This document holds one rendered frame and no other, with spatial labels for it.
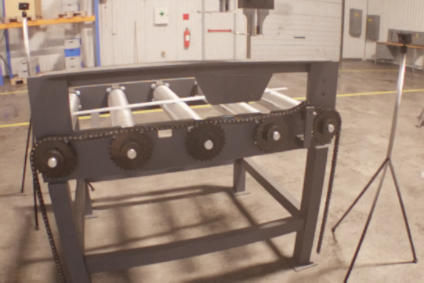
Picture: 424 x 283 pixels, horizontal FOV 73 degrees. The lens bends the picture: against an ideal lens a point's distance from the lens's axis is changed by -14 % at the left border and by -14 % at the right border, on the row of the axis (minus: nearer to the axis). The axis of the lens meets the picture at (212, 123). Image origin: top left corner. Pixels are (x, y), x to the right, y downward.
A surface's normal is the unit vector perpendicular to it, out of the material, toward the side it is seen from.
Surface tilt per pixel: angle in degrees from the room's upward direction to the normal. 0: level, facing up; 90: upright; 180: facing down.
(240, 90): 90
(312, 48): 90
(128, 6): 90
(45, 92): 90
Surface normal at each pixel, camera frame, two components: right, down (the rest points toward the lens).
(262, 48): 0.33, 0.29
